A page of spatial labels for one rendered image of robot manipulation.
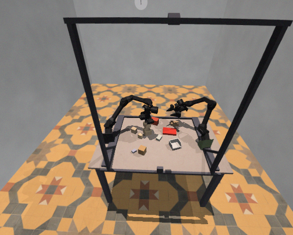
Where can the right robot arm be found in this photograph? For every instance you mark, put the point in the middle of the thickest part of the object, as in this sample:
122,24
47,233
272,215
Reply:
202,128

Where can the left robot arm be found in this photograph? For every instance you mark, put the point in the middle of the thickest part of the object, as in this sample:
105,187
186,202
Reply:
124,101

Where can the black metal overhead frame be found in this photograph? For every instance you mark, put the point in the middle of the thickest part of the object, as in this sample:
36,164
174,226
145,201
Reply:
277,35

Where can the orange-red cube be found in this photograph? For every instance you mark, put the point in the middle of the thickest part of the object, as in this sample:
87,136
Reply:
156,120

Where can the red flat block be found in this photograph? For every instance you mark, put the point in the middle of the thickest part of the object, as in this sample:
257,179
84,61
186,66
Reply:
169,131

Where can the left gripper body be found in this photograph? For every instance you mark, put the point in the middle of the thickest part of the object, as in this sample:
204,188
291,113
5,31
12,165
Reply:
149,120

